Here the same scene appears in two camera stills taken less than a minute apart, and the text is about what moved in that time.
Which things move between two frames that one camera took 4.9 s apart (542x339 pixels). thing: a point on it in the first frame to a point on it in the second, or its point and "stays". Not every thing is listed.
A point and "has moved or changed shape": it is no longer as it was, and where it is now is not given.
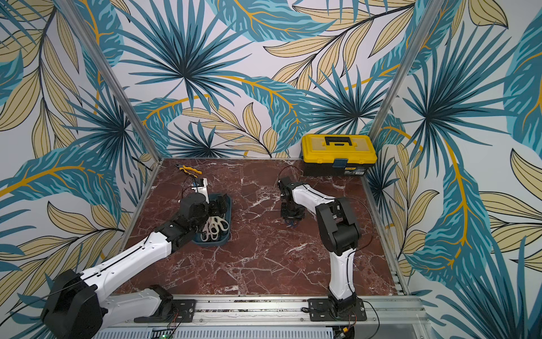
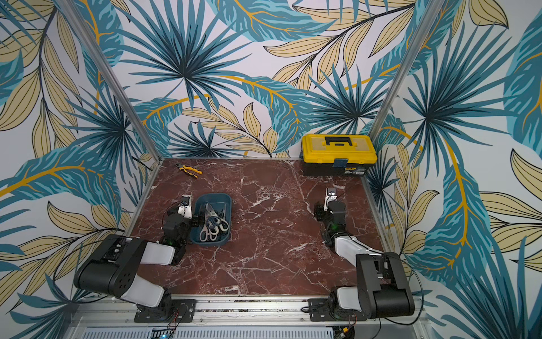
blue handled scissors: (291, 222) has moved or changed shape
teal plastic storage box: (224, 239) stays
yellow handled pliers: (189, 170) stays
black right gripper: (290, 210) to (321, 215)
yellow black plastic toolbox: (337, 155) stays
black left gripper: (217, 210) to (198, 219)
